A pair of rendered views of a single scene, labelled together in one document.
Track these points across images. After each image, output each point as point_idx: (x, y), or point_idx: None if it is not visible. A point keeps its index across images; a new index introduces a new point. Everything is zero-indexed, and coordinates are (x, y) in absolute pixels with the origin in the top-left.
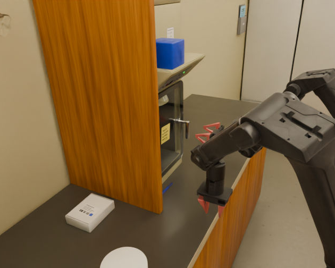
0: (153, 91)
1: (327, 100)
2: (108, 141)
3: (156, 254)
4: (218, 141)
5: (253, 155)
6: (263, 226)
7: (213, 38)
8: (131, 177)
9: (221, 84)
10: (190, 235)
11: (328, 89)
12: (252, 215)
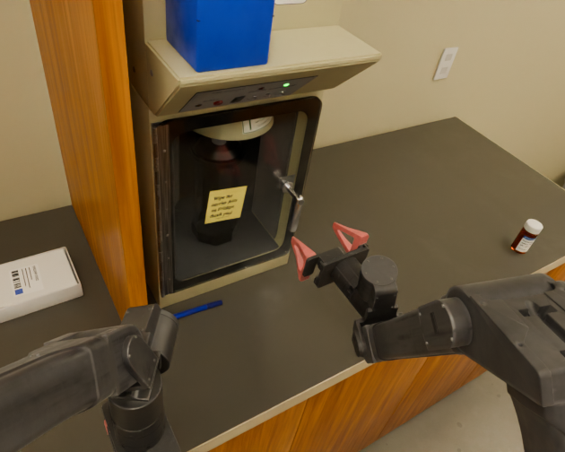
0: (108, 115)
1: (533, 445)
2: (84, 171)
3: (45, 444)
4: None
5: (369, 362)
6: (458, 426)
7: None
8: (108, 262)
9: (556, 116)
10: None
11: (548, 424)
12: (453, 393)
